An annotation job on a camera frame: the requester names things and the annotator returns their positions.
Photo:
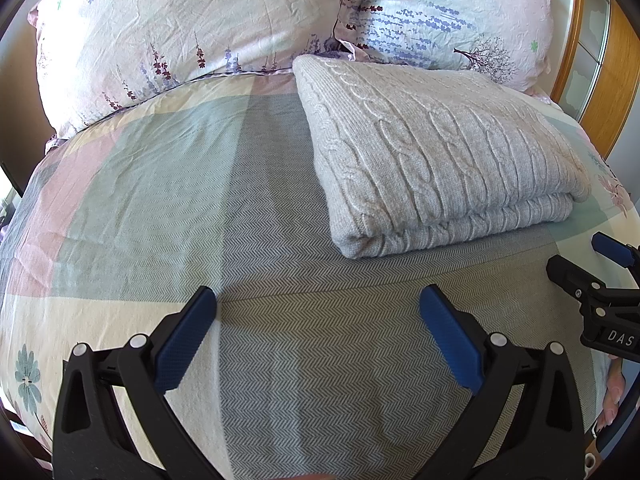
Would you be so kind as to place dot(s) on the wooden glass-door cabinet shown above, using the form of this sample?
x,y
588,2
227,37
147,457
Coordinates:
x,y
598,75

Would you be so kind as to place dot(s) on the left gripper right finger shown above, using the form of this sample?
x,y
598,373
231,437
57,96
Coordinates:
x,y
546,437

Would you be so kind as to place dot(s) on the person's right hand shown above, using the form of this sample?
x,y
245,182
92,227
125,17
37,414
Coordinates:
x,y
615,387

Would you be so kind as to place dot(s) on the beige cable-knit sweater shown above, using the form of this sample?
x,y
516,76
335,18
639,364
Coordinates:
x,y
413,159

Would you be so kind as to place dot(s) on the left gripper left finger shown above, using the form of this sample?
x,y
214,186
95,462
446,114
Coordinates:
x,y
91,439

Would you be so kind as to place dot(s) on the pastel patchwork bed cover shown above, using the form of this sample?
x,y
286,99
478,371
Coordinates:
x,y
317,363

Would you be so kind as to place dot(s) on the floral pillow with tree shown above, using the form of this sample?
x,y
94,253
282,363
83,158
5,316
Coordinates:
x,y
506,40

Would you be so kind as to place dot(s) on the pink floral pillow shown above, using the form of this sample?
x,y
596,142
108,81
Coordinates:
x,y
97,57

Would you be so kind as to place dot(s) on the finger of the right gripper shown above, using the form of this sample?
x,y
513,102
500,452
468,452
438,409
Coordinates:
x,y
624,255
600,305

